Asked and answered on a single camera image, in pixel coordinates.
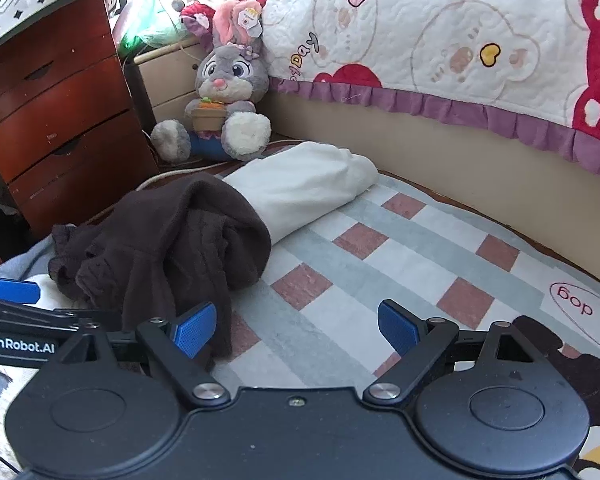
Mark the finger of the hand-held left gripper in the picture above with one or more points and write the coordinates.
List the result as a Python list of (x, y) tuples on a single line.
[(10, 291)]

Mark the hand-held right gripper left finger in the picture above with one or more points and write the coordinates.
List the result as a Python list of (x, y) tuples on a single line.
[(196, 331)]

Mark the grey plush rabbit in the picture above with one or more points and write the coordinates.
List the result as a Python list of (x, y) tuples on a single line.
[(230, 75)]

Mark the checkered floor mat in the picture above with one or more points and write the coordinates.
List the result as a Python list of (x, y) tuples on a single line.
[(380, 260)]

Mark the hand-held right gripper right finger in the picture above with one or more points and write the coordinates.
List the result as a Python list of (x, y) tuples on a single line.
[(397, 327)]

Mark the white folded garment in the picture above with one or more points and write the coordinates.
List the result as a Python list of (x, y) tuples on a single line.
[(300, 185)]

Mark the green plastic bag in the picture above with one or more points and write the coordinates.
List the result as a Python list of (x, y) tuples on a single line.
[(150, 25)]

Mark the brown knitted sweater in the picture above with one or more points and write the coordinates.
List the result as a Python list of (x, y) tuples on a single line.
[(180, 240)]

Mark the beige bed base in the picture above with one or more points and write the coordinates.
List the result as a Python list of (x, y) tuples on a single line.
[(480, 175)]

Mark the red-brown wooden drawer cabinet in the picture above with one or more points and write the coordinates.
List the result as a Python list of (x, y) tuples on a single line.
[(55, 110)]

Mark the red plush toy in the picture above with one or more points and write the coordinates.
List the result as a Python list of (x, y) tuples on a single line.
[(197, 12)]

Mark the beige nightstand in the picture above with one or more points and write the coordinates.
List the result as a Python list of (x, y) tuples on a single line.
[(170, 75)]

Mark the printed quilt with purple ruffle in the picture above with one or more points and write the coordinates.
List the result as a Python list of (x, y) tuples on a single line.
[(430, 20)]

